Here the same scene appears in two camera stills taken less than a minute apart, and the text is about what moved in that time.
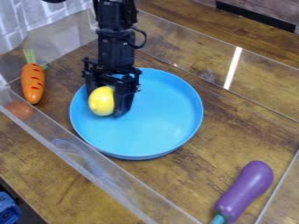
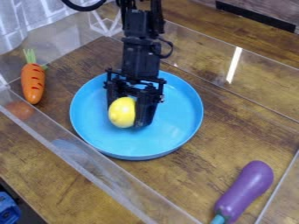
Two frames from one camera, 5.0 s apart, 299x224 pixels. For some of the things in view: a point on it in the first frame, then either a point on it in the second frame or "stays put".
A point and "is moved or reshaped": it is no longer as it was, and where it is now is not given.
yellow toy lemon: x=102 y=101 is moved or reshaped
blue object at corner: x=10 y=210 stays put
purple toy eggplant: x=254 y=180 stays put
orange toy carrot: x=32 y=78 stays put
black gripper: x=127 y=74 to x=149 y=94
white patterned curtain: x=47 y=27 stays put
